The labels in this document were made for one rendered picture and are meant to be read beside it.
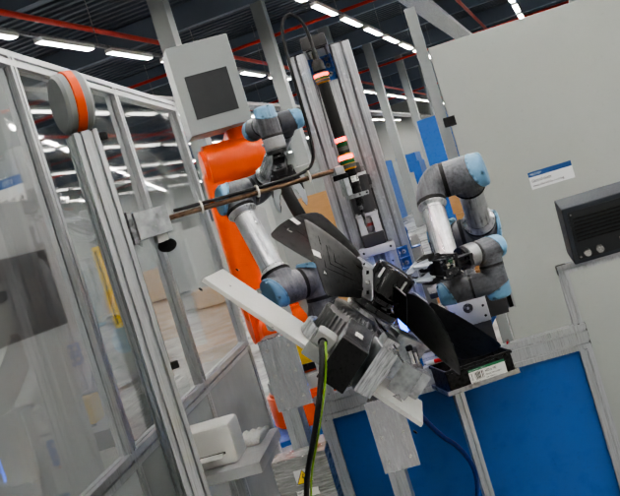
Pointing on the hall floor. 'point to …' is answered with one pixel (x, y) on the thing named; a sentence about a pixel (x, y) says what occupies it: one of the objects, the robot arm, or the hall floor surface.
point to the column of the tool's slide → (137, 313)
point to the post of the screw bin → (473, 444)
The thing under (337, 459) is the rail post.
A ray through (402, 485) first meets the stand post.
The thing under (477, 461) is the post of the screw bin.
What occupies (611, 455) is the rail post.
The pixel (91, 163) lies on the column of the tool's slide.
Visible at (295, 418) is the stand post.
